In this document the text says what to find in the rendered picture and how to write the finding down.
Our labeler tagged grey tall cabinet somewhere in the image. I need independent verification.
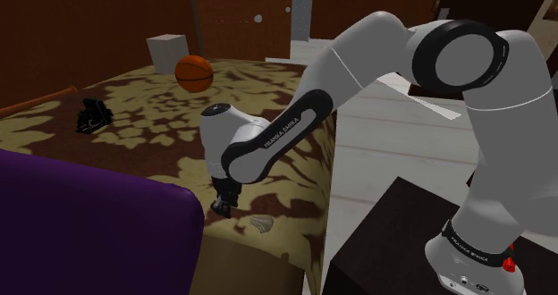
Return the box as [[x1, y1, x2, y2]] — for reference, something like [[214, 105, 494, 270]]
[[290, 0, 314, 42]]

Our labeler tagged bed with brown patterned cover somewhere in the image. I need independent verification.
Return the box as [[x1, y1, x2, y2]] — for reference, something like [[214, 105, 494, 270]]
[[0, 57, 339, 295]]

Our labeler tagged grey ribbed shell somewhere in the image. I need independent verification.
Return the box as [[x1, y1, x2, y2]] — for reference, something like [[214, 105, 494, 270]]
[[249, 214, 275, 234]]

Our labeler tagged brown door with round knob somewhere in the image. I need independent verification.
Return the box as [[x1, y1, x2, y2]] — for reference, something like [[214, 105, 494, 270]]
[[190, 0, 293, 63]]

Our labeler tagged black boxy device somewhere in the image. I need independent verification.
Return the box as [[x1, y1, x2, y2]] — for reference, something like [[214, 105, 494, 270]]
[[75, 97, 114, 135]]

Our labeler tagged brown wooden rod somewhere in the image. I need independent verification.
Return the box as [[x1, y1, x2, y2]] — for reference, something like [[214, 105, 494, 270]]
[[0, 85, 79, 119]]

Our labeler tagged grey cube box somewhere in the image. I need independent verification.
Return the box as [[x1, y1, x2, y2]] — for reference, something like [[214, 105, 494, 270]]
[[145, 33, 191, 75]]

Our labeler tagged dark robot stand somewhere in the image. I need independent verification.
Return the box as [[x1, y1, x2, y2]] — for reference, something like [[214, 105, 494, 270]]
[[321, 175, 558, 295]]

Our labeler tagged purple cushion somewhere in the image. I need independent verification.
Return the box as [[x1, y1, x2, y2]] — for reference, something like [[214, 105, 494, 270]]
[[0, 148, 206, 295]]

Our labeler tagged orange basketball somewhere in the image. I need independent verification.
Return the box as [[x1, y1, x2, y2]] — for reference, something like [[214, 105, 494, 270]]
[[174, 55, 216, 94]]

